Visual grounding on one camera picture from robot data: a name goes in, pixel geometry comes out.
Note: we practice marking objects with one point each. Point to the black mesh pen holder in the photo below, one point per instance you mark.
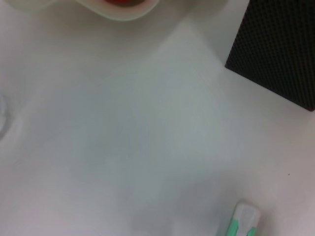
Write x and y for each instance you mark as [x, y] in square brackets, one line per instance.
[278, 49]

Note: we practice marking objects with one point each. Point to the translucent green glass fruit plate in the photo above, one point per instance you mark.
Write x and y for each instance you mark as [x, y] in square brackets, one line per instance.
[118, 14]

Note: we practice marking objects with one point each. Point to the mint green utility knife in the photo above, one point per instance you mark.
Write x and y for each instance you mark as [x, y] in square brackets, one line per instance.
[246, 221]

